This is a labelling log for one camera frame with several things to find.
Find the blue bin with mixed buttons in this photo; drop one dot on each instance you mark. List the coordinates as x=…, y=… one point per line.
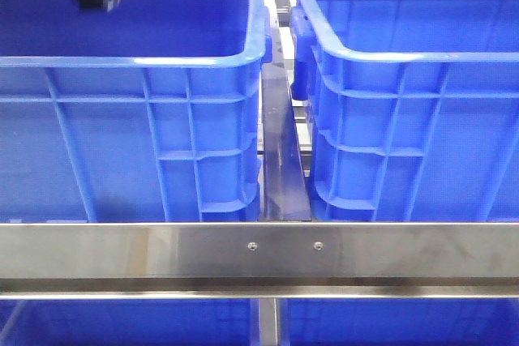
x=146, y=113

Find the blue bin at right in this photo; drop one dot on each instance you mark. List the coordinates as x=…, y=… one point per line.
x=414, y=108

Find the lower left blue bin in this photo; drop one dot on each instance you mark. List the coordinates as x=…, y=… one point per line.
x=133, y=322

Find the lower right blue bin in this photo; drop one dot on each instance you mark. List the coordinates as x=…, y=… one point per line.
x=418, y=321

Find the steel divider rail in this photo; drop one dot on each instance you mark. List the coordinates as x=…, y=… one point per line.
x=285, y=192

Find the steel vertical post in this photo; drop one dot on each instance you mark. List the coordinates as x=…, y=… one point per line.
x=269, y=322

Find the stainless steel front rail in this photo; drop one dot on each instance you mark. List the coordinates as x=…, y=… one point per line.
x=256, y=260

